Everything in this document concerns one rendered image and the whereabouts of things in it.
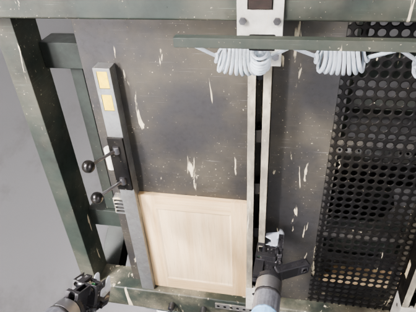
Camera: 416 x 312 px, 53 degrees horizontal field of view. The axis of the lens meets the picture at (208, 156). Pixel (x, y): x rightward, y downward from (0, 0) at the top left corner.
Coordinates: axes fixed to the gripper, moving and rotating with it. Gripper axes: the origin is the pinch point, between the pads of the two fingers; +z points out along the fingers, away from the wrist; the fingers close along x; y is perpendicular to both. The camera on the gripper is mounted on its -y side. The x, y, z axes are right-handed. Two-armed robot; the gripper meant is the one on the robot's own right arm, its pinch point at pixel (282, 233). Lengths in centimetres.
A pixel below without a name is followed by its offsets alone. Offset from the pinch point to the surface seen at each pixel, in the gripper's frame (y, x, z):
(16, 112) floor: 210, 52, 137
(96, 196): 55, -20, -15
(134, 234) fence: 52, 7, -4
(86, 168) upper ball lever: 56, -31, -15
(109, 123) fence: 52, -39, -4
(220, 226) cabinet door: 20.8, 0.9, 0.1
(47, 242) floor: 153, 102, 61
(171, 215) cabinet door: 37.8, -2.0, -0.7
